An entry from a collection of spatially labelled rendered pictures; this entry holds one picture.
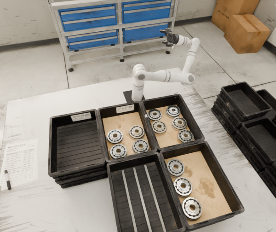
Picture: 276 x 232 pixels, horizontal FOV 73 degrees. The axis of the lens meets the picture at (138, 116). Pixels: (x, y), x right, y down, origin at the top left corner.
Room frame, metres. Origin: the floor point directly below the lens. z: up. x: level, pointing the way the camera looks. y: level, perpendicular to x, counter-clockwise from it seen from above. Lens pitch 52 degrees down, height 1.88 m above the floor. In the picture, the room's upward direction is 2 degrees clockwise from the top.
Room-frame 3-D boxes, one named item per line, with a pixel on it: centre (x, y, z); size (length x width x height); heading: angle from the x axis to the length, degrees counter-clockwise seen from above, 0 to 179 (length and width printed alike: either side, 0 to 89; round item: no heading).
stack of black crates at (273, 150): (0.91, -1.18, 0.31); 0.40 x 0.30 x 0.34; 20
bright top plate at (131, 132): (0.67, 0.00, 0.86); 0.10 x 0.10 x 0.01
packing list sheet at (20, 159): (0.51, 0.78, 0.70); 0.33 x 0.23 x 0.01; 20
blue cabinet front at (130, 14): (2.77, -0.08, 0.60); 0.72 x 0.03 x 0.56; 110
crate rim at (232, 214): (0.35, -0.32, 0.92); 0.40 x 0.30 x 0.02; 16
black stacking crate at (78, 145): (0.57, 0.36, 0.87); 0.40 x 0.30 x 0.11; 16
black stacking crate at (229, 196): (0.35, -0.32, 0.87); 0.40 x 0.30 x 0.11; 16
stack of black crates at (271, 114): (1.42, -1.42, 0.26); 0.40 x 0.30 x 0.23; 20
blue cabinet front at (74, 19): (2.50, 0.67, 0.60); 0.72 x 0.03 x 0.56; 110
